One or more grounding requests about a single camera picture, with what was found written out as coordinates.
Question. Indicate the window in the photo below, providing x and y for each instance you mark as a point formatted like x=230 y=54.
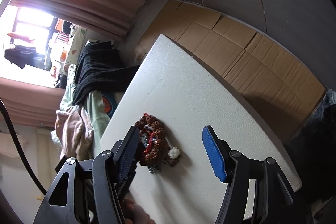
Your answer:
x=31 y=24

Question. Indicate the person's left hand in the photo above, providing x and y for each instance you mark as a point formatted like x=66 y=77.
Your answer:
x=139 y=214

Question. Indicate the person's jeans leg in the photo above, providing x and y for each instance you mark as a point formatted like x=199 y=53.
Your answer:
x=321 y=113

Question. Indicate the flattened cardboard sheets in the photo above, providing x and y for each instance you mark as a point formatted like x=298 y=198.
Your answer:
x=262 y=56

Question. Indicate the black blanket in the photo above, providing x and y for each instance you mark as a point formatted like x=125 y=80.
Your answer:
x=102 y=69

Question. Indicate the white patterned cloth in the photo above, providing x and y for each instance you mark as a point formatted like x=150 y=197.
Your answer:
x=74 y=43

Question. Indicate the green bed sheet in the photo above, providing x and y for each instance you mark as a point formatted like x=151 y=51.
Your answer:
x=94 y=113

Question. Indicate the beige fleece blanket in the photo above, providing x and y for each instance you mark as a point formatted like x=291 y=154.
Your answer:
x=74 y=132

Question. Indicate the orange box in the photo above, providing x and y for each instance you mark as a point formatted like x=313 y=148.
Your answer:
x=60 y=25

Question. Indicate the black hanging garment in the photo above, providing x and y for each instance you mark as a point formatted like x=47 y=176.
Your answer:
x=18 y=57

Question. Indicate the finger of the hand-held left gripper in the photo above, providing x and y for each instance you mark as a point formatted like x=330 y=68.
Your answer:
x=133 y=169

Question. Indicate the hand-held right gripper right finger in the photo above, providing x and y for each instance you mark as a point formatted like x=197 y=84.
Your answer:
x=214 y=155

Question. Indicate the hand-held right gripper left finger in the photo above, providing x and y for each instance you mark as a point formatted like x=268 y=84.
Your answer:
x=128 y=155

